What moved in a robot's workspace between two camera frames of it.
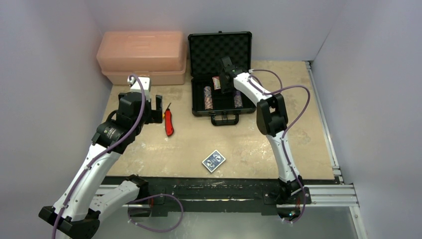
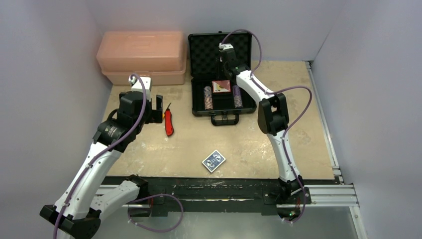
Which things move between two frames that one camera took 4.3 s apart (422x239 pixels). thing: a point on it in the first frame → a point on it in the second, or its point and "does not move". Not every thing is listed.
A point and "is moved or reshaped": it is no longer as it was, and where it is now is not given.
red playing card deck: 216,80 is moved or reshaped
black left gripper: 154,115 does not move
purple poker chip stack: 238,99 does not move
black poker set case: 206,51 does not move
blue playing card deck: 213,161 does not move
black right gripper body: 225,78 → 227,56
